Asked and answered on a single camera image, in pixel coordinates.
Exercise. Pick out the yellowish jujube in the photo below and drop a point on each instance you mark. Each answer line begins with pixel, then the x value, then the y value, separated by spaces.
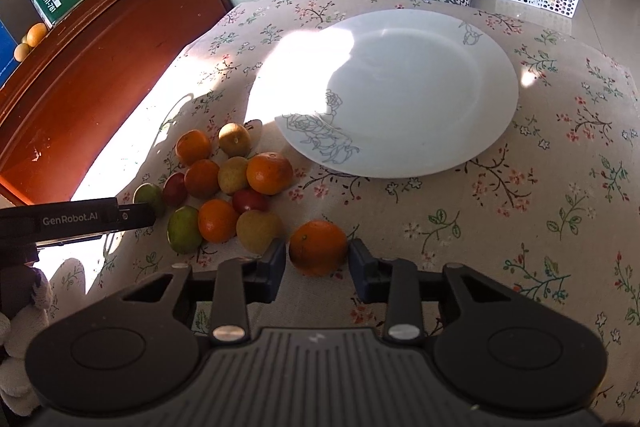
pixel 232 175

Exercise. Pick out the orange mandarin large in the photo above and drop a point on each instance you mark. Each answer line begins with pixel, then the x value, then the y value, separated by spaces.
pixel 269 173

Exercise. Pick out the brownish green jujube top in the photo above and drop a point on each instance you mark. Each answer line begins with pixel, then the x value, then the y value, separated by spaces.
pixel 234 140

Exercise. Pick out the small yellow fruit on cabinet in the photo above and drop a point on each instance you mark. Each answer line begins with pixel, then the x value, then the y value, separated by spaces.
pixel 21 52

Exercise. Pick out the small orange on cabinet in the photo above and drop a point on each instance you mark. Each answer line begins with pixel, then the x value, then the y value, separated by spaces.
pixel 35 34

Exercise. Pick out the floral tablecloth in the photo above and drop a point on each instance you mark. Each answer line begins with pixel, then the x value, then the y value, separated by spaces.
pixel 550 210

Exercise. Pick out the red wooden cabinet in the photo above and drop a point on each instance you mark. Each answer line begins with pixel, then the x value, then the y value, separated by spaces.
pixel 64 103

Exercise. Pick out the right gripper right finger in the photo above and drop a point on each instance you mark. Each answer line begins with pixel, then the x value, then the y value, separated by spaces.
pixel 399 284

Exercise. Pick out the green lime fruit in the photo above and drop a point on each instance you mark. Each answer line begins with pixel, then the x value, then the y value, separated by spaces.
pixel 183 234

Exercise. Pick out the red cherry tomato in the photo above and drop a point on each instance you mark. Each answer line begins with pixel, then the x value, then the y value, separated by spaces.
pixel 174 193
pixel 248 199

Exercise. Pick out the white floral plate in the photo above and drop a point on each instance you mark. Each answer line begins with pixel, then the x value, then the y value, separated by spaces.
pixel 387 94

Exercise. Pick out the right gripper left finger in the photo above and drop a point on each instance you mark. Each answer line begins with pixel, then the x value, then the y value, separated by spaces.
pixel 236 284

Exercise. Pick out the blue box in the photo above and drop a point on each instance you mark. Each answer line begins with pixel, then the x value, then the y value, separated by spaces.
pixel 7 61

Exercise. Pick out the white plush toy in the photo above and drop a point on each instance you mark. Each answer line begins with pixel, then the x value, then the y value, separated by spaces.
pixel 26 298

